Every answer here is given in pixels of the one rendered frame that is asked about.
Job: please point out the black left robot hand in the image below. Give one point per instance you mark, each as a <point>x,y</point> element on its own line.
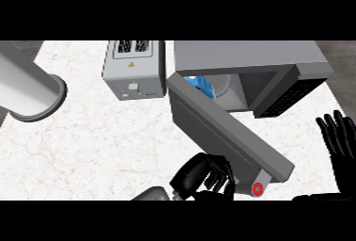
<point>194,175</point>

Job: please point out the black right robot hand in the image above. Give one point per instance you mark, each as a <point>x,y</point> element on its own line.
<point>343,147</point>

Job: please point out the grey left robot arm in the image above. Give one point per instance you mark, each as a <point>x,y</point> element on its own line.
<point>152,194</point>

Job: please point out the grey microwave door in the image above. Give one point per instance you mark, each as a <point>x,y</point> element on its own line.
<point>217,131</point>

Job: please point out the blue milk carton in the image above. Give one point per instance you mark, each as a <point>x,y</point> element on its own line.
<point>202,84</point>

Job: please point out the white microwave turntable plate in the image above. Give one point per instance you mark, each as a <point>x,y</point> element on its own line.
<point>225,83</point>

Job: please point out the grey microwave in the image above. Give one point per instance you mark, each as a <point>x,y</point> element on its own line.
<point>245,55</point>

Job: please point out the grey toaster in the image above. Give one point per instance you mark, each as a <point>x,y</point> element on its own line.
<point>134,75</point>

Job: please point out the white cylinder with grey rim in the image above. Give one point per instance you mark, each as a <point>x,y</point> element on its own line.
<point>25,84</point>

